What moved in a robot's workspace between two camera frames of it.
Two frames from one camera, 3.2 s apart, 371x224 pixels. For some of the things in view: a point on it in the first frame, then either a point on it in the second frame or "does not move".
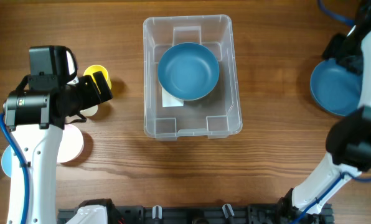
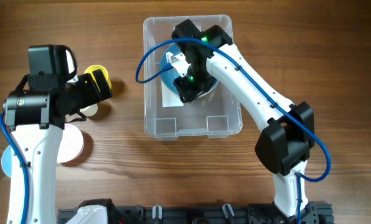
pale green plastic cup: x=89 y=111 does not move
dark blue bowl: x=334 y=88 -> x=169 y=75
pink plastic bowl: x=71 y=145 does not move
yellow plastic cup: x=96 y=68 does not move
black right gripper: x=330 y=47 -> x=185 y=91
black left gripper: x=96 y=88 does not move
